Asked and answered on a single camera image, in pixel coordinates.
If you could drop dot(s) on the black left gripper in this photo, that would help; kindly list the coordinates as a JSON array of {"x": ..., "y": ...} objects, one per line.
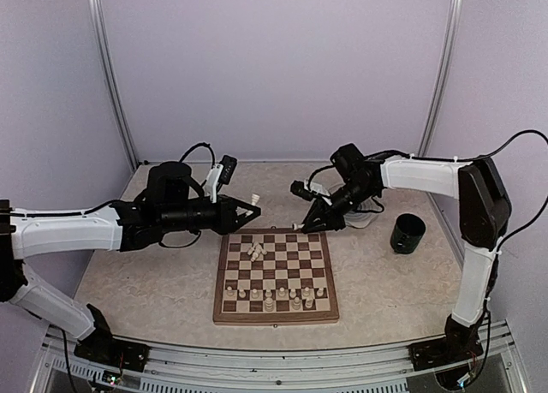
[{"x": 227, "y": 221}]

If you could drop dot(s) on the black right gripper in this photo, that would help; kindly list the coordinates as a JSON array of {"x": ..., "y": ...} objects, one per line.
[{"x": 327, "y": 216}]

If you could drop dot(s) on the white bishop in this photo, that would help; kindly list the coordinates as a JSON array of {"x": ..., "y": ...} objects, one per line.
[
  {"x": 296, "y": 303},
  {"x": 253, "y": 246}
]

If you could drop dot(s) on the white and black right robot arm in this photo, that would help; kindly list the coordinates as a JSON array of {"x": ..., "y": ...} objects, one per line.
[{"x": 475, "y": 183}]

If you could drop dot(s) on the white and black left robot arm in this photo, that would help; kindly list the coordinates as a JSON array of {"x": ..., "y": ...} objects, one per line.
[{"x": 25, "y": 234}]

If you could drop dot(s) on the wooden chess board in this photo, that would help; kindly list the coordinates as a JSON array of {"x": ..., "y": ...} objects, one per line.
[{"x": 294, "y": 261}]

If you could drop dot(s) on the white plate with spiral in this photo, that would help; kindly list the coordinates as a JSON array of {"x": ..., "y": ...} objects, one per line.
[{"x": 364, "y": 215}]

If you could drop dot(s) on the fallen white rook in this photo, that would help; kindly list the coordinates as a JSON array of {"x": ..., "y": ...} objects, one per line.
[{"x": 257, "y": 253}]

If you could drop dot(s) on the dark green cup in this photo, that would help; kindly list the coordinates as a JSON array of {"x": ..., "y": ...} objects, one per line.
[{"x": 407, "y": 233}]

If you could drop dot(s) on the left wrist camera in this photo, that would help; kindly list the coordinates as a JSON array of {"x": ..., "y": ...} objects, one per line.
[{"x": 220, "y": 174}]

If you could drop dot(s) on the aluminium front rail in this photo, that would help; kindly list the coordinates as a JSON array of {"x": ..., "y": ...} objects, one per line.
[{"x": 179, "y": 368}]

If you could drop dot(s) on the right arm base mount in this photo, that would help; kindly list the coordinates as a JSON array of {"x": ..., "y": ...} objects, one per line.
[{"x": 439, "y": 352}]

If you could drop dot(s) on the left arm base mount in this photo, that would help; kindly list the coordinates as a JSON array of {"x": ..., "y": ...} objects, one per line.
[{"x": 110, "y": 351}]

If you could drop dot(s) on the left aluminium corner post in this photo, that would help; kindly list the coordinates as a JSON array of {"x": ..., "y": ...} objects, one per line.
[{"x": 100, "y": 31}]

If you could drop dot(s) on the aluminium corner post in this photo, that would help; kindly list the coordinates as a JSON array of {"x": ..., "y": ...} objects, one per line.
[
  {"x": 443, "y": 73},
  {"x": 100, "y": 31}
]

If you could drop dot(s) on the right aluminium corner post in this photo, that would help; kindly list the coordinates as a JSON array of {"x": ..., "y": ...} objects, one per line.
[{"x": 443, "y": 73}]

